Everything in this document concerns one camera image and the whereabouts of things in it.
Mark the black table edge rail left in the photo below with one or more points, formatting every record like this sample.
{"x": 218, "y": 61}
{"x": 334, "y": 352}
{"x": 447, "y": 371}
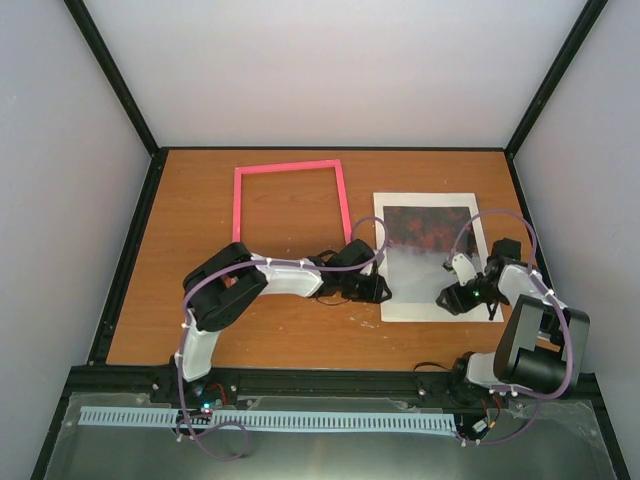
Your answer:
{"x": 110, "y": 315}

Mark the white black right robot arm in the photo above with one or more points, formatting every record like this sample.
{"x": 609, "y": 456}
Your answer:
{"x": 542, "y": 347}

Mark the pink picture frame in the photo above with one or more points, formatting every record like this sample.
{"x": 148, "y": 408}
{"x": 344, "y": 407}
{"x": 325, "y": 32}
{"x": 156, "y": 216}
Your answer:
{"x": 333, "y": 164}

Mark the black enclosure post left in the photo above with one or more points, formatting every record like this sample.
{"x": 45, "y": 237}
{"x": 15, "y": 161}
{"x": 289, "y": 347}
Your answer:
{"x": 96, "y": 43}

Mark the grey metal front plate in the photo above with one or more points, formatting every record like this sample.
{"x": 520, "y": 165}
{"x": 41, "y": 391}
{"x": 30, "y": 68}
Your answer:
{"x": 555, "y": 440}

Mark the black enclosure post right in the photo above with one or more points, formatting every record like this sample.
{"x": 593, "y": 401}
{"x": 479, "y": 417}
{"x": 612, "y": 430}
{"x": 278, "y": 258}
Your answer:
{"x": 571, "y": 46}

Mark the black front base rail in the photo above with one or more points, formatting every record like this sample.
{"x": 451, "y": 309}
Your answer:
{"x": 425, "y": 389}

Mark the black table edge rail back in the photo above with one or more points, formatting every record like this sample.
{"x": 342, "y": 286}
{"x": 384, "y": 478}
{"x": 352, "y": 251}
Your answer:
{"x": 336, "y": 148}

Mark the black enclosure post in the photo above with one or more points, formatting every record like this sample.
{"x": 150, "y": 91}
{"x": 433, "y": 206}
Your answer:
{"x": 571, "y": 46}
{"x": 96, "y": 43}

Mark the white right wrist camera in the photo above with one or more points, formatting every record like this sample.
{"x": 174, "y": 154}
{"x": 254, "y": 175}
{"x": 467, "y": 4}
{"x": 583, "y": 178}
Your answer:
{"x": 463, "y": 268}

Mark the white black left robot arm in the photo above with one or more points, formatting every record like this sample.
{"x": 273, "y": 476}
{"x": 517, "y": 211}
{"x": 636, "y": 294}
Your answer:
{"x": 219, "y": 291}

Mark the light blue slotted cable duct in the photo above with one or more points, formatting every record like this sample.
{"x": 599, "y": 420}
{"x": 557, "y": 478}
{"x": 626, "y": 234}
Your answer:
{"x": 273, "y": 421}

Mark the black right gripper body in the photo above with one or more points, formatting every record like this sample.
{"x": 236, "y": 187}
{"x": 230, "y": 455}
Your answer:
{"x": 487, "y": 293}

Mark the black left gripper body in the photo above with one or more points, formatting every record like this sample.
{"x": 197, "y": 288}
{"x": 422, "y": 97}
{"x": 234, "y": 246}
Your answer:
{"x": 359, "y": 292}

